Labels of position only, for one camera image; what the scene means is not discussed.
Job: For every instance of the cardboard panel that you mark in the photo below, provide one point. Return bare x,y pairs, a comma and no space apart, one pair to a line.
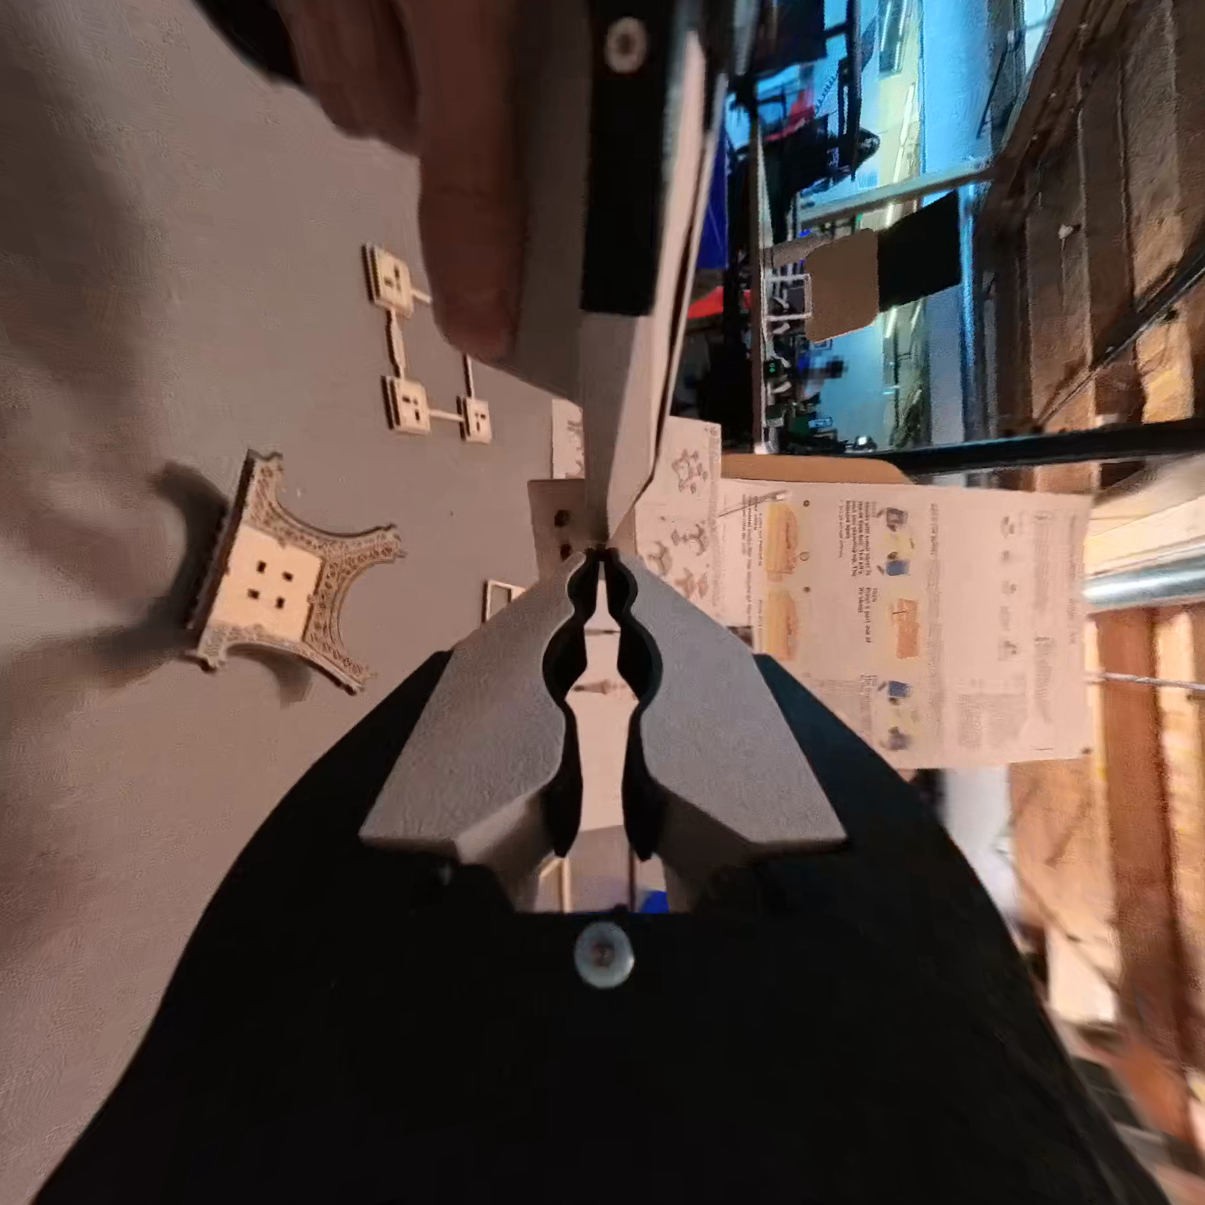
842,287

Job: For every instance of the black stand pole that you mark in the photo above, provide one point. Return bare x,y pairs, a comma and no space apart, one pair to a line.
1035,445

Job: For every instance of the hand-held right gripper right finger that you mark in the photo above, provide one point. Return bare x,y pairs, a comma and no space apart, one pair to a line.
734,753

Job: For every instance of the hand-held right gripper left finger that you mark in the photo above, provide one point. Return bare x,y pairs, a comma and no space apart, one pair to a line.
470,753

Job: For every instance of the large instruction poster sheet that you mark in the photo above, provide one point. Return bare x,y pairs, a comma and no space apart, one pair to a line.
941,611

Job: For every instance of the person's left hand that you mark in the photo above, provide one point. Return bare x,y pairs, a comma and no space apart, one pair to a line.
470,188

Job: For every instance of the wooden four-square frame piece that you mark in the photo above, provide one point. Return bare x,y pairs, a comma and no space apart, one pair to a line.
390,277

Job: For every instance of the wooden poster backing board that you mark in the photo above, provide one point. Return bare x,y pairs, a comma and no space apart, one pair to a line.
809,466

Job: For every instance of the folded assembly instruction booklet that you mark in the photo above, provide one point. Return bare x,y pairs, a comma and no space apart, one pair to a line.
695,527

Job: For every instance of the grey desk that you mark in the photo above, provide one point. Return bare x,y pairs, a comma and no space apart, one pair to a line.
140,329

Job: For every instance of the wooden empty frame piece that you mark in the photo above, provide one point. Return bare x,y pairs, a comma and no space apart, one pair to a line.
503,585

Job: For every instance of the wooden lattice tower base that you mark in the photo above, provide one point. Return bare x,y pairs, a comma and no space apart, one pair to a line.
243,551

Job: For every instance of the silver ventilation duct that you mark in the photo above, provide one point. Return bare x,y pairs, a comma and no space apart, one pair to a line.
1147,578

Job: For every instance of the wooden square plate with pegs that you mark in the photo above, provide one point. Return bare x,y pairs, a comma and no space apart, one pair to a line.
545,499

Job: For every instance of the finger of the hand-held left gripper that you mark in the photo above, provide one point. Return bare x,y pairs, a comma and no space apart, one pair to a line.
621,423

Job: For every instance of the black panel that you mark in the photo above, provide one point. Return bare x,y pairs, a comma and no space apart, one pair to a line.
918,250

